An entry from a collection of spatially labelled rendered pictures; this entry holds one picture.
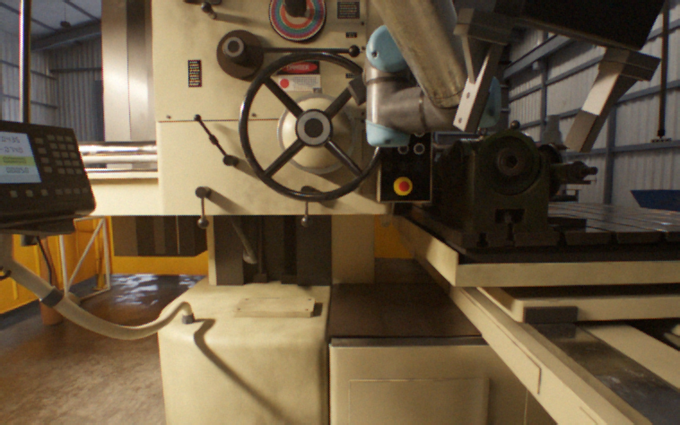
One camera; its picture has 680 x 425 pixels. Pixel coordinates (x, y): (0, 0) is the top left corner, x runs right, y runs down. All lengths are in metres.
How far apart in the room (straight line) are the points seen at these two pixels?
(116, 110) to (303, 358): 1.55
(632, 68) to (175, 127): 1.13
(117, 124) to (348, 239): 1.34
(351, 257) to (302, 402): 0.75
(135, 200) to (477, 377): 1.49
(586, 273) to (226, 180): 1.12
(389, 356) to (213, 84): 1.08
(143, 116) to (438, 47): 1.78
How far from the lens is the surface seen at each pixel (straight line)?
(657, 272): 1.36
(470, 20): 0.34
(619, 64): 0.43
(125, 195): 1.66
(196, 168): 1.20
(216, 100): 1.20
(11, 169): 0.99
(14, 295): 3.75
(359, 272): 1.83
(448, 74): 0.48
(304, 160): 1.00
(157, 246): 2.05
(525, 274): 1.12
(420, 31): 0.42
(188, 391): 1.52
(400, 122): 0.59
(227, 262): 1.91
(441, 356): 1.35
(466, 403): 1.47
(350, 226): 1.78
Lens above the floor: 1.16
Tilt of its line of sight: 6 degrees down
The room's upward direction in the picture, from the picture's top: straight up
